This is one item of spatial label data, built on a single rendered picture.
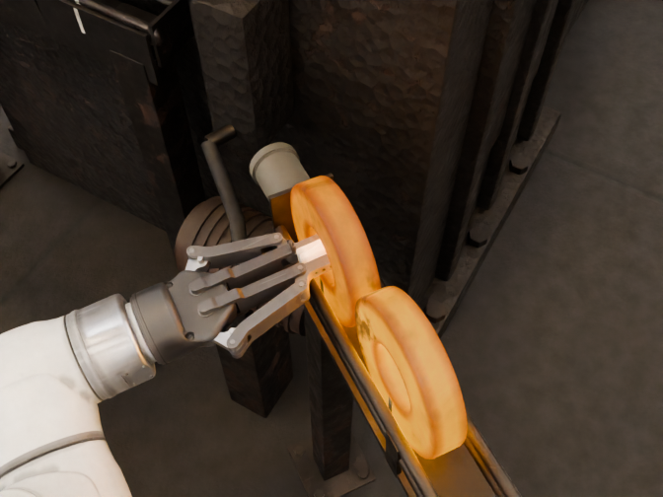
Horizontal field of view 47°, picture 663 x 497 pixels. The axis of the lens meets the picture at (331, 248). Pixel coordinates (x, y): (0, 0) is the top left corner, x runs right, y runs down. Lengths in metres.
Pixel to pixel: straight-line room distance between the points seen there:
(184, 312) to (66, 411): 0.14
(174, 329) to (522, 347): 0.96
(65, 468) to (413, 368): 0.31
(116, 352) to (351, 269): 0.23
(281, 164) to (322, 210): 0.16
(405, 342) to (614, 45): 1.64
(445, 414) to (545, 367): 0.92
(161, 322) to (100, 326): 0.05
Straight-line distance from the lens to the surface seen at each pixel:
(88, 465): 0.72
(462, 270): 1.54
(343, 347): 0.74
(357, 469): 1.41
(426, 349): 0.63
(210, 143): 1.01
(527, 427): 1.49
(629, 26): 2.25
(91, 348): 0.73
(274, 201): 0.81
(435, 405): 0.63
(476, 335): 1.55
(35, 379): 0.73
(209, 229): 1.02
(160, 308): 0.73
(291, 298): 0.73
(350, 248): 0.70
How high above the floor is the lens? 1.35
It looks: 56 degrees down
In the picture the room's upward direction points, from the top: straight up
